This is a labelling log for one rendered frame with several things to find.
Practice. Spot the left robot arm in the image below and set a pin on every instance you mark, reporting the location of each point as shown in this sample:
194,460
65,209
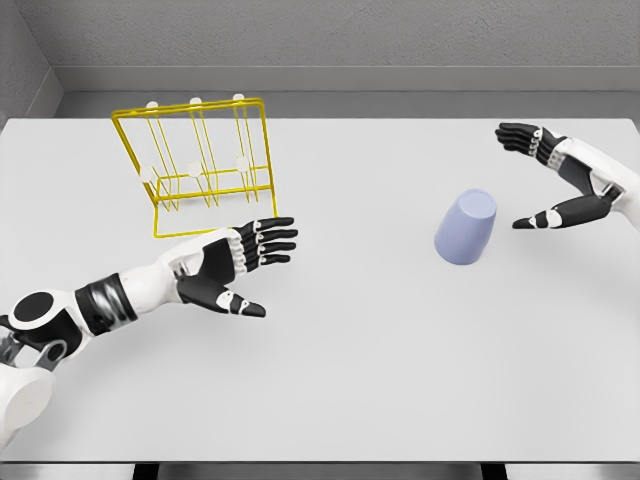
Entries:
75,310

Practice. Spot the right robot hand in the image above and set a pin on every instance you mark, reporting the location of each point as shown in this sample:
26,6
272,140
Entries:
575,170

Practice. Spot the lavender cup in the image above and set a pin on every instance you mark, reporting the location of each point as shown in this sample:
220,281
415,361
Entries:
466,231

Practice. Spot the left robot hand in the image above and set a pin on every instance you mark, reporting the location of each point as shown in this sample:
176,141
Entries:
215,260

